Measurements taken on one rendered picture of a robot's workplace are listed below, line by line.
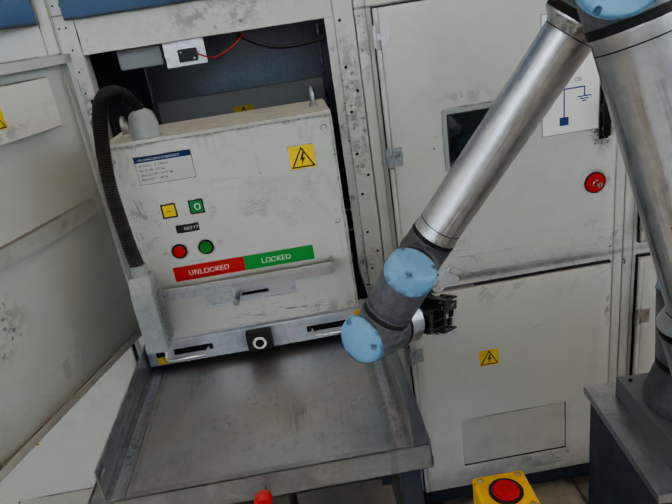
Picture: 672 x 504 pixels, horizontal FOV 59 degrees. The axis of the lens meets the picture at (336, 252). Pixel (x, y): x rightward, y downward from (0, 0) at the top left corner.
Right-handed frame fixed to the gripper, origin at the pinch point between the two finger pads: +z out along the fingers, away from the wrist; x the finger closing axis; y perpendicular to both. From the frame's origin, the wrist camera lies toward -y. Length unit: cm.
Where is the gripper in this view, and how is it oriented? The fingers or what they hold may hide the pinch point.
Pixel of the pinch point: (447, 298)
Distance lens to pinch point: 139.0
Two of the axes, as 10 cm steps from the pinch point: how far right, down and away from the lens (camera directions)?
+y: 7.7, 0.9, -6.4
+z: 6.4, -1.5, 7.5
